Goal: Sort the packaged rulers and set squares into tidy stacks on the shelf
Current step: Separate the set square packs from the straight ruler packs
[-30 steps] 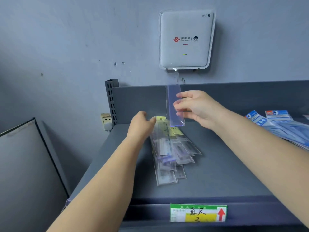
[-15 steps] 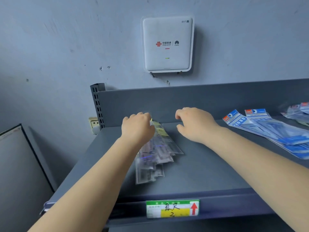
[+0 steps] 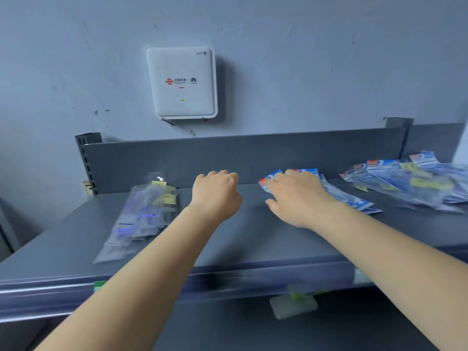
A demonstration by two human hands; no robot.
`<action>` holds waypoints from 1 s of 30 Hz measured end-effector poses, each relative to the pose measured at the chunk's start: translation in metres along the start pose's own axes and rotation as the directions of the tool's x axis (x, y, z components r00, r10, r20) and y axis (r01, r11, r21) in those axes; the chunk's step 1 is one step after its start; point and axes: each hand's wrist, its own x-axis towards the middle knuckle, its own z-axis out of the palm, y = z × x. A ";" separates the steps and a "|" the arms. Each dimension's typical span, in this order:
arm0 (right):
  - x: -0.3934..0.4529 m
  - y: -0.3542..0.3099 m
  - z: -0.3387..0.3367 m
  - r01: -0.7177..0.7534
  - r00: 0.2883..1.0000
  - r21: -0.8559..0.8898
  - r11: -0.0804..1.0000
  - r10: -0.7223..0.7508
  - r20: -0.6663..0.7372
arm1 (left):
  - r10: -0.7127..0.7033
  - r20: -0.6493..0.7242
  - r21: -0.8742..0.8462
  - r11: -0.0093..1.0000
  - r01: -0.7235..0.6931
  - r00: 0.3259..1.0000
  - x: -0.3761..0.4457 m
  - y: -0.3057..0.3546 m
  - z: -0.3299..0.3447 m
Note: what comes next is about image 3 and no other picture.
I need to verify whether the person's right hand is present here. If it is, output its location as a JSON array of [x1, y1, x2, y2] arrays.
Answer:
[[264, 169, 339, 231]]

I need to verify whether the person's left hand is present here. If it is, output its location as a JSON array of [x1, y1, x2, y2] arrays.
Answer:
[[190, 170, 243, 227]]

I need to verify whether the pile of blue set-square packets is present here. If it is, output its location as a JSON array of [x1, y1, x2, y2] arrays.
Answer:
[[258, 168, 383, 215]]

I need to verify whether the pile of clear rulers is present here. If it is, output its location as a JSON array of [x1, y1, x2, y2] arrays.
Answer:
[[93, 175, 180, 265]]

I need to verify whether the pile of mixed packaged rulers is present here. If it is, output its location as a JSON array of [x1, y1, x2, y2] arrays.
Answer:
[[339, 150, 468, 215]]

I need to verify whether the person's left forearm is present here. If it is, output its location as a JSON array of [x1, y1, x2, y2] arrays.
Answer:
[[35, 206, 220, 351]]

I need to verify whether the person's right forearm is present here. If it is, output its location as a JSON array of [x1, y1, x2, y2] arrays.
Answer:
[[311, 202, 468, 351]]

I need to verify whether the grey shelf back panel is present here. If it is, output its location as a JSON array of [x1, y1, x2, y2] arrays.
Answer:
[[84, 122, 466, 195]]

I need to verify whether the green cardboard box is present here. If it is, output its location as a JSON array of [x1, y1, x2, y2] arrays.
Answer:
[[289, 288, 326, 301]]

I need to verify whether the white tiered pen display stand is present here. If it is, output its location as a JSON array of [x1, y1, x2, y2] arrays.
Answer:
[[452, 122, 468, 165]]

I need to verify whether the grey leaning board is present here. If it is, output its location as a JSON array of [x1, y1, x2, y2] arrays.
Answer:
[[0, 200, 15, 262]]

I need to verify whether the thin router cable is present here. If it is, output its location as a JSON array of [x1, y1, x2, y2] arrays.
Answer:
[[161, 118, 196, 137]]

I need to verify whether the white wall router box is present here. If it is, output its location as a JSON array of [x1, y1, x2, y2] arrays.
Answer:
[[145, 45, 219, 120]]

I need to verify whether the grey slotted shelf post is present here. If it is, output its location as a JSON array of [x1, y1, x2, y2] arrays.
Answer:
[[75, 132, 103, 196], [384, 117, 414, 160]]

